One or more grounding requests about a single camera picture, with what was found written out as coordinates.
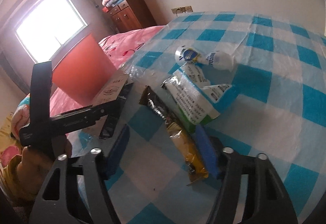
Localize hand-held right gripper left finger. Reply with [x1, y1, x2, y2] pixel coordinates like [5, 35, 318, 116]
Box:
[31, 125, 131, 224]

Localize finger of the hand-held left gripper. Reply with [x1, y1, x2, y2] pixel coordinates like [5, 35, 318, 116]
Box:
[84, 98, 124, 123]

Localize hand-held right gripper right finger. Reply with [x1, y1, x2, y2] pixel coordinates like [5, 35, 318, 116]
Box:
[195, 125, 298, 224]

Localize brown black gold sachet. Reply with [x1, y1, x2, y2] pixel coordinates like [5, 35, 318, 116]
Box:
[139, 85, 210, 186]

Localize small beige carton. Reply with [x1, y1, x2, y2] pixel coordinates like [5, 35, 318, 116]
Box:
[91, 73, 128, 107]

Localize red plastic bin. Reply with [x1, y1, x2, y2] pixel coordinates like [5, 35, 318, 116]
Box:
[50, 32, 120, 106]

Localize person's left forearm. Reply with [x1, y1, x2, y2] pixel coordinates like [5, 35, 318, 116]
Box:
[0, 163, 39, 204]

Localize person's left hand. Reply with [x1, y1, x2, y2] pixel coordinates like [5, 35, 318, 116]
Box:
[22, 136, 73, 184]

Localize white green printed packet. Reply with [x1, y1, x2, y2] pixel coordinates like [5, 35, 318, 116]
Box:
[161, 64, 238, 133]

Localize pink bed blanket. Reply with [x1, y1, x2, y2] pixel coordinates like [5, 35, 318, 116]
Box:
[11, 25, 166, 138]

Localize window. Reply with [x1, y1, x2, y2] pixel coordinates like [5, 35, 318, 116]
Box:
[15, 0, 88, 64]

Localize crumpled white blue wrapper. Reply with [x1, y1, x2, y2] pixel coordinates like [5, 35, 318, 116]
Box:
[174, 45, 238, 72]

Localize brown wooden cabinet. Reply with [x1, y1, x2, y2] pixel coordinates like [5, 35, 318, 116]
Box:
[102, 0, 156, 33]

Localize blue white checkered tablecloth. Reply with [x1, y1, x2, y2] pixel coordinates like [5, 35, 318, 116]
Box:
[76, 11, 326, 224]

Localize wall sockets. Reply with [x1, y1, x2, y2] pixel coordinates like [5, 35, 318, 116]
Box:
[171, 5, 193, 14]

